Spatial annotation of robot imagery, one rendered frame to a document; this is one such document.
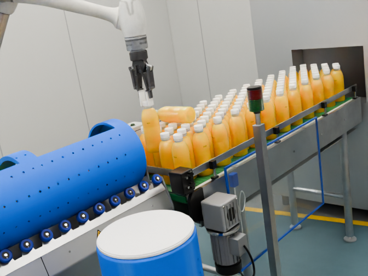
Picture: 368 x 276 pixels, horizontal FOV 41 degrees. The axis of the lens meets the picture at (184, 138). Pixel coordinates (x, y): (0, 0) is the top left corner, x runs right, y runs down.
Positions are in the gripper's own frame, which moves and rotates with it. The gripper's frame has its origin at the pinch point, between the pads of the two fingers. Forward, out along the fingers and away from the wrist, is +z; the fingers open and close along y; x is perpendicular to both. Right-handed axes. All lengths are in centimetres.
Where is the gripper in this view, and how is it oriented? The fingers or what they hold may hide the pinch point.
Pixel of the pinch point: (145, 98)
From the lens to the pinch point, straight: 209.0
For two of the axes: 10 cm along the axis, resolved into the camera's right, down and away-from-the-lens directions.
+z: 1.5, 9.6, 2.5
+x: 6.8, -2.8, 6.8
